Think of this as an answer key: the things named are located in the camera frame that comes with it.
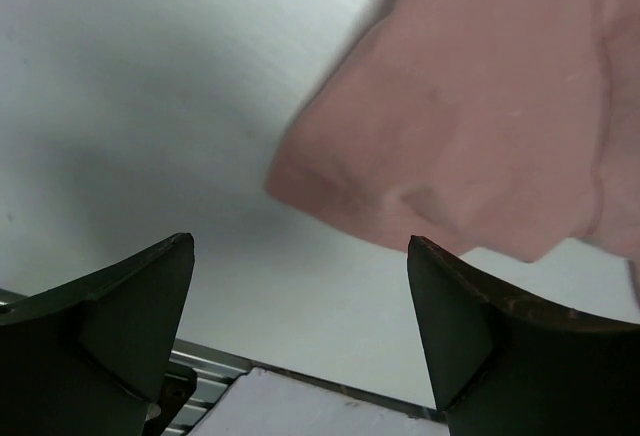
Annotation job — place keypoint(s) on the pink pixel-print t-shirt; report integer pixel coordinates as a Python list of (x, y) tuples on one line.
[(510, 125)]

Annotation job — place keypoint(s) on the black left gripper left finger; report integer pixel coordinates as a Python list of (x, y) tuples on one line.
[(92, 356)]

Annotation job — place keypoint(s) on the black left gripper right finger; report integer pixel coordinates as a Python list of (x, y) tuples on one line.
[(504, 361)]

